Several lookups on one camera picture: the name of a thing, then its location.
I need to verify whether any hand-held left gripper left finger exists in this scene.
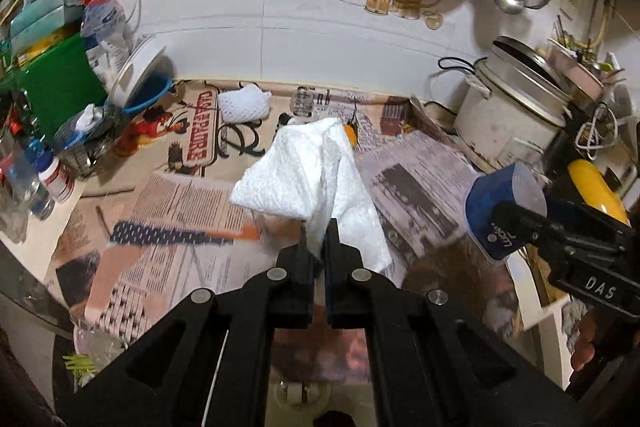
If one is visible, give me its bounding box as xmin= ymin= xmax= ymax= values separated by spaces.
xmin=55 ymin=226 xmax=323 ymax=427

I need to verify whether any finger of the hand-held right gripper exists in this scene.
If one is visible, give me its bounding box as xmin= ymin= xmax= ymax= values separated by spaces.
xmin=544 ymin=197 xmax=632 ymax=235
xmin=492 ymin=201 xmax=558 ymax=253

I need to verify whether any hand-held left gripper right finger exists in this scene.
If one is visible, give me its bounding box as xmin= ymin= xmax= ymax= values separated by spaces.
xmin=322 ymin=217 xmax=586 ymax=427

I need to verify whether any blue cylindrical cup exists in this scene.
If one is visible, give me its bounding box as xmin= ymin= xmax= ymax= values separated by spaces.
xmin=465 ymin=162 xmax=548 ymax=265

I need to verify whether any white paper towel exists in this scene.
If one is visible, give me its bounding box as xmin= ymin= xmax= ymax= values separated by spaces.
xmin=230 ymin=117 xmax=393 ymax=275

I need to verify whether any person's right hand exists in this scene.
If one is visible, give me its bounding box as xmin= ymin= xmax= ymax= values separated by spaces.
xmin=571 ymin=311 xmax=609 ymax=374

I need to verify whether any yellow object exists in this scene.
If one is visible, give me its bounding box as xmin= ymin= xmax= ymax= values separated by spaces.
xmin=567 ymin=159 xmax=631 ymax=226

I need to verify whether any white rice cooker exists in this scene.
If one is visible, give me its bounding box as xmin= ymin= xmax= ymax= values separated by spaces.
xmin=452 ymin=36 xmax=573 ymax=162

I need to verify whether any newspaper print tablecloth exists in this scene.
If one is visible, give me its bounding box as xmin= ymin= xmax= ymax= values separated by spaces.
xmin=45 ymin=79 xmax=571 ymax=378

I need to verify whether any pink bowl with utensils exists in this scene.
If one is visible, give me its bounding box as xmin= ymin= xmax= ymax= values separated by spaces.
xmin=547 ymin=37 xmax=627 ymax=104

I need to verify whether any small clear glass bottle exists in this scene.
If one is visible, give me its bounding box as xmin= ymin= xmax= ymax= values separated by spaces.
xmin=290 ymin=86 xmax=316 ymax=118

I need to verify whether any white foam mesh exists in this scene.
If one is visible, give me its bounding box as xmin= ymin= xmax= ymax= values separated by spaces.
xmin=217 ymin=87 xmax=274 ymax=126

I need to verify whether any blue plastic bowl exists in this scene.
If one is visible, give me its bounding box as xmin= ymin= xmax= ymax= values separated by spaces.
xmin=120 ymin=74 xmax=174 ymax=115

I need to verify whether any small white red-label bottle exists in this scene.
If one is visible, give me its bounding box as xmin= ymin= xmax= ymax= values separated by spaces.
xmin=37 ymin=152 xmax=76 ymax=204

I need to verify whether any clear plastic water bottle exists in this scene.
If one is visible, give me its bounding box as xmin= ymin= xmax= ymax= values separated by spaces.
xmin=14 ymin=141 xmax=56 ymax=221

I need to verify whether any blue printed plastic bag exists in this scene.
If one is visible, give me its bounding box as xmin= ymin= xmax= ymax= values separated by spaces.
xmin=81 ymin=0 xmax=134 ymax=88

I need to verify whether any green plastic box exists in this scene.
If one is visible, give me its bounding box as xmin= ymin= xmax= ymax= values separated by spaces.
xmin=0 ymin=34 xmax=108 ymax=148

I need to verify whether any teal tissue box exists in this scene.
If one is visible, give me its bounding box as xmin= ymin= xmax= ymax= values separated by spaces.
xmin=10 ymin=0 xmax=84 ymax=54

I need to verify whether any white coiled cable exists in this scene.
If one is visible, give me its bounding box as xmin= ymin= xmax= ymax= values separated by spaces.
xmin=575 ymin=102 xmax=640 ymax=161

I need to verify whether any black power cord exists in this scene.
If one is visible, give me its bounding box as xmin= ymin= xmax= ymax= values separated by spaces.
xmin=425 ymin=56 xmax=477 ymax=118

